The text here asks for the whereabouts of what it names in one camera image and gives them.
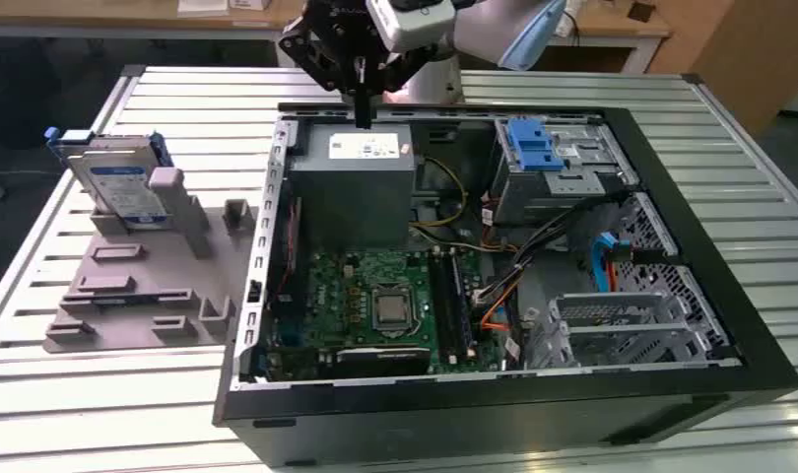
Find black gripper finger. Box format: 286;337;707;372
366;46;427;130
278;17;368;130

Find hard disk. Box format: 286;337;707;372
43;126;173;233

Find blue data wire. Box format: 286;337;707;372
592;234;622;298

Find red wire black connector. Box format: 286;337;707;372
604;247;677;295

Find metal disk bay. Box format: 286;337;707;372
527;290;729;369

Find white paper box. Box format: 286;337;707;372
177;0;230;16

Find blue drive latch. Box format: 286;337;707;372
507;117;559;172

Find grey power supply unit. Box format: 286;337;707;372
286;121;418;253

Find metal optical drive cage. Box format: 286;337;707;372
488;116;642;229

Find green motherboard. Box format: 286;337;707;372
266;248;504;381

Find black RAM slot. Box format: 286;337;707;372
427;247;459;365

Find silver CPU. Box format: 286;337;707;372
374;294;415;324

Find grey parts rack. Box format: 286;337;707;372
43;167;263;354

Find CPU socket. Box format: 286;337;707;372
368;281;424;340

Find blue expansion slot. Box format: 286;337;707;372
276;319;307;347

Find black graphics card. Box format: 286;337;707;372
318;344;434;379

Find black PC case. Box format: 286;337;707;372
212;101;798;468

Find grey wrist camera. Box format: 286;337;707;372
364;0;456;53

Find wooden desk white frame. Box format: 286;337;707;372
0;0;675;70

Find yellow wire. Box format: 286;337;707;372
408;156;471;229

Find thin red wire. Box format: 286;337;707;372
276;196;307;303

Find grey wire bundle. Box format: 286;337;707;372
430;239;528;253

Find black wire bundle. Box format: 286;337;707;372
474;189;643;304

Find orange wire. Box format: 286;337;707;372
480;283;515;332

